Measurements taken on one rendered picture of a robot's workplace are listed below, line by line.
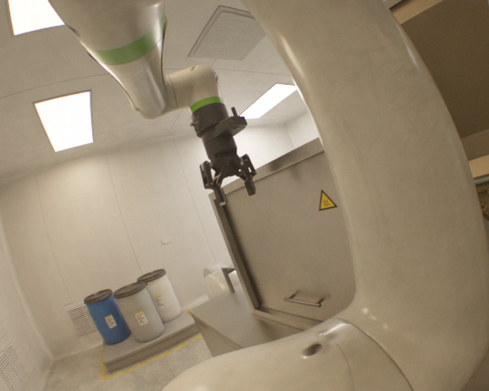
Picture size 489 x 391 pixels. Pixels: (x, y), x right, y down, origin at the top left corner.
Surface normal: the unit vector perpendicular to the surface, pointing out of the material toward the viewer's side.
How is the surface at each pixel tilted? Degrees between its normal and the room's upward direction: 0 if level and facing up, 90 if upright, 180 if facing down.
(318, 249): 90
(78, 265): 90
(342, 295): 90
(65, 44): 180
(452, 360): 59
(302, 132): 90
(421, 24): 114
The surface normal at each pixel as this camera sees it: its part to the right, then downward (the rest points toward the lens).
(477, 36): -0.58, 0.62
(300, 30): -0.81, 0.30
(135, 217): 0.53, -0.21
